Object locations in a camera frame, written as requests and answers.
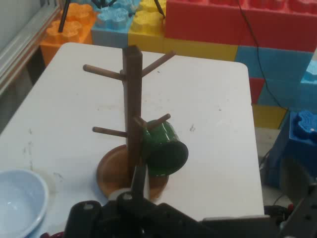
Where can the green ceramic mug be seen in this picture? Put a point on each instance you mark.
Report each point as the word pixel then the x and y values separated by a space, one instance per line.
pixel 163 158

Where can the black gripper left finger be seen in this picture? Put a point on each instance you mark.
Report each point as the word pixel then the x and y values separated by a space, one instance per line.
pixel 128 215

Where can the light blue bowl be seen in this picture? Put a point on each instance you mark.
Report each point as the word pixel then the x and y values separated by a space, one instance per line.
pixel 19 203

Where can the brown wooden mug tree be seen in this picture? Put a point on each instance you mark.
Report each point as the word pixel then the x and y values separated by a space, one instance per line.
pixel 133 86

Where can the orange foam block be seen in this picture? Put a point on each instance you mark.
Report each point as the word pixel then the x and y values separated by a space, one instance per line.
pixel 71 32

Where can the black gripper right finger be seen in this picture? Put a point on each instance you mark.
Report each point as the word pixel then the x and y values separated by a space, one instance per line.
pixel 304 218

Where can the yellow foam block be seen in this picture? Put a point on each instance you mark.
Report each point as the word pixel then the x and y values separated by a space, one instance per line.
pixel 146 27
pixel 198 49
pixel 267 116

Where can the aluminium wall rail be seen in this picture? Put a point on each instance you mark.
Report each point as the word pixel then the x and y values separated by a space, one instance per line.
pixel 22 42

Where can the dark blue foam block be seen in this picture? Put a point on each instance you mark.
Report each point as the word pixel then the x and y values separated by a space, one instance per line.
pixel 297 138

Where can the red triangular foam block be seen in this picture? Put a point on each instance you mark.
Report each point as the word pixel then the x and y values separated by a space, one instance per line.
pixel 255 86

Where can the large red foam block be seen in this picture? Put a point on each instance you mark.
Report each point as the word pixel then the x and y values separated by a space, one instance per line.
pixel 210 22

